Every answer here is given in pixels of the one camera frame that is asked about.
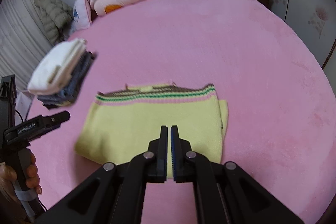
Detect yellow striped knit cardigan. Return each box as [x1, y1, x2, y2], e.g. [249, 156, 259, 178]
[75, 84, 228, 164]

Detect person's left hand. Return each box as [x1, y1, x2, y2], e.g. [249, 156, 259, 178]
[1, 153, 42, 203]

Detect folded blue jeans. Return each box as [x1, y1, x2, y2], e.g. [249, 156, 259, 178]
[37, 51, 96, 110]

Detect white folded fleece garment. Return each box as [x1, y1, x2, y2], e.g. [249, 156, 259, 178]
[27, 38, 87, 96]

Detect pink bed sheet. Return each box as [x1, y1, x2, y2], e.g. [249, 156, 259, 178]
[31, 0, 335, 223]

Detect olive puffer jacket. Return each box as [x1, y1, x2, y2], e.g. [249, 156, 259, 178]
[34, 0, 73, 45]

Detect black cable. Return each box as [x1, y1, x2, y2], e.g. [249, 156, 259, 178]
[14, 108, 27, 125]

